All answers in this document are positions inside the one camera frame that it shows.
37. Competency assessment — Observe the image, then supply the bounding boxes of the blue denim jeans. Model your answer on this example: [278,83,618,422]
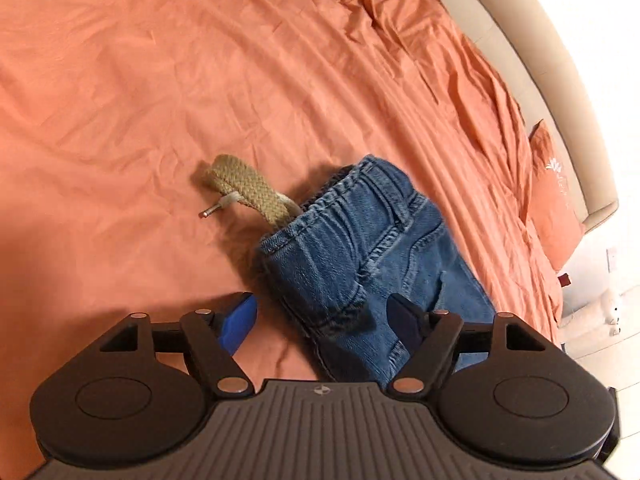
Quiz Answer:
[202,153,499,391]

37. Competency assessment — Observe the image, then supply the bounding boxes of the orange pillow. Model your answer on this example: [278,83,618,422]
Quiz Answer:
[529,120,586,272]

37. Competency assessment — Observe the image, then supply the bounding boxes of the white plush toy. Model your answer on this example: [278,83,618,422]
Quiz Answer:
[599,288,622,337]

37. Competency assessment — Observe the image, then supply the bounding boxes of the orange bed sheet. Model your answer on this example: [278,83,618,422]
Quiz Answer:
[1,0,562,479]

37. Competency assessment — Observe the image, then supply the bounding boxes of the beige upholstered headboard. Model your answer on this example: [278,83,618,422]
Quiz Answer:
[442,0,618,230]

